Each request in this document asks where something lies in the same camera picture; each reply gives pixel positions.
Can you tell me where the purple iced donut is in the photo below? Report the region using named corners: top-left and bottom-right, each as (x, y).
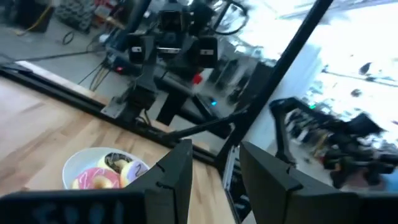
top-left (119, 160), bottom-right (150, 189)

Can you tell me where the chocolate iced donut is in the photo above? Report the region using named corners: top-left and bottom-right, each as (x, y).
top-left (96, 151), bottom-right (134, 174)

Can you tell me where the yellow floor cable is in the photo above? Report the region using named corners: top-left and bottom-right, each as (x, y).
top-left (15, 4), bottom-right (53, 35)

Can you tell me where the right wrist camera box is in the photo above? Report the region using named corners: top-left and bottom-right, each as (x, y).
top-left (159, 10), bottom-right (183, 32)

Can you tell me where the pink iced donut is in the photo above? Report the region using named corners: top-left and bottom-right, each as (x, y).
top-left (72, 167), bottom-right (121, 190)

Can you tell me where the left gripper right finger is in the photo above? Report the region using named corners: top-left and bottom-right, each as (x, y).
top-left (239, 141), bottom-right (360, 224)

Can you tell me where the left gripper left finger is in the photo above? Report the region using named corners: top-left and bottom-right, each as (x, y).
top-left (126, 139), bottom-right (193, 224)

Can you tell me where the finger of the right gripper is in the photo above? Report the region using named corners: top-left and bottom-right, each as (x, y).
top-left (127, 33), bottom-right (147, 65)
top-left (197, 36), bottom-right (219, 68)

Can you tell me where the white bowl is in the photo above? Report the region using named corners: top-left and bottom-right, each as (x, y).
top-left (62, 147), bottom-right (151, 190)

